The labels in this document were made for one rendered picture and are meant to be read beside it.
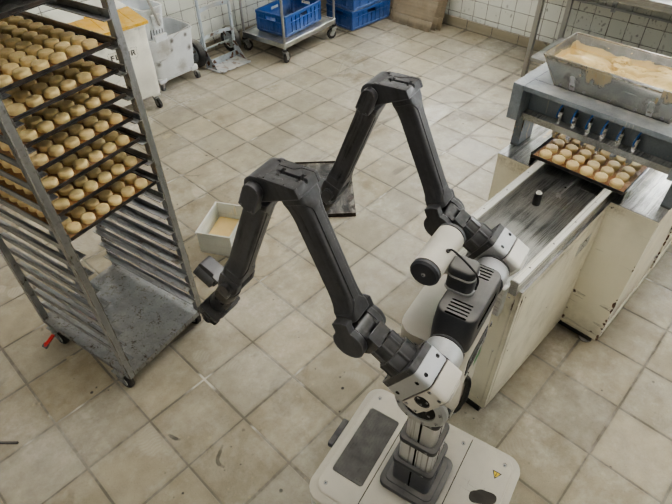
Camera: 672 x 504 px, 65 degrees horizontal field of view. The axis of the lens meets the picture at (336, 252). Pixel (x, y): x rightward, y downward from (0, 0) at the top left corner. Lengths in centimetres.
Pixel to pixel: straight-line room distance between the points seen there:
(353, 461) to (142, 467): 93
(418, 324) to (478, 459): 98
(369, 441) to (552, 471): 81
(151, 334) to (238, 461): 75
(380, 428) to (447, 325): 104
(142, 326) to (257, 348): 57
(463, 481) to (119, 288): 193
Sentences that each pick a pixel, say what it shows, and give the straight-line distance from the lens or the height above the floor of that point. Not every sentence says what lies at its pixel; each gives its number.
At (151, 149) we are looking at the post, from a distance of 218.
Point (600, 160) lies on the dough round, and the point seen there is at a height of 92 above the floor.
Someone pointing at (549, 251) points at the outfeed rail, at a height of 90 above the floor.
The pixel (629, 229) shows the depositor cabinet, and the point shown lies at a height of 75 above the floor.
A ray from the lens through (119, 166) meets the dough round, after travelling 218.
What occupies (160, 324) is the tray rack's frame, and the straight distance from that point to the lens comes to 277.
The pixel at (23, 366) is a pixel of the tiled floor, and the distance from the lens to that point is 309.
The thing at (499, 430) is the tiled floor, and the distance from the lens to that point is 257.
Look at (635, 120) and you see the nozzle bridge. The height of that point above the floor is 118.
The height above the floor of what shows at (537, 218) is 84.
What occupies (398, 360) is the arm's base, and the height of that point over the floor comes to 126.
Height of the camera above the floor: 219
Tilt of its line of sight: 43 degrees down
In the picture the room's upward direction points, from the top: 1 degrees counter-clockwise
